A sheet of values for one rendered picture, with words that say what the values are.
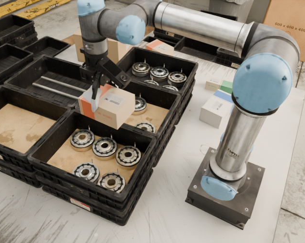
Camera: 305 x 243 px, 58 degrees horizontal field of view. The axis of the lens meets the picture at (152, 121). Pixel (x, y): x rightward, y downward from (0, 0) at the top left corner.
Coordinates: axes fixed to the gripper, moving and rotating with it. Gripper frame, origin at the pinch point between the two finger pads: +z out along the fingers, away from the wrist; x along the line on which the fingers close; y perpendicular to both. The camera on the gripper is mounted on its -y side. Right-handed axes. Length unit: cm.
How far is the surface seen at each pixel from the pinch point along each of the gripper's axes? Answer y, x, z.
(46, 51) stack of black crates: 143, -95, 71
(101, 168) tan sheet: -1.7, 10.5, 26.6
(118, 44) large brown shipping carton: 42, -68, 22
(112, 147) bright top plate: -1.1, 1.1, 23.8
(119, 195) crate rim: -18.5, 22.0, 16.7
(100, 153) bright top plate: 1.5, 6.3, 23.7
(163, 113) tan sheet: -8.6, -30.7, 26.8
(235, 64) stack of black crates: -20, -144, 58
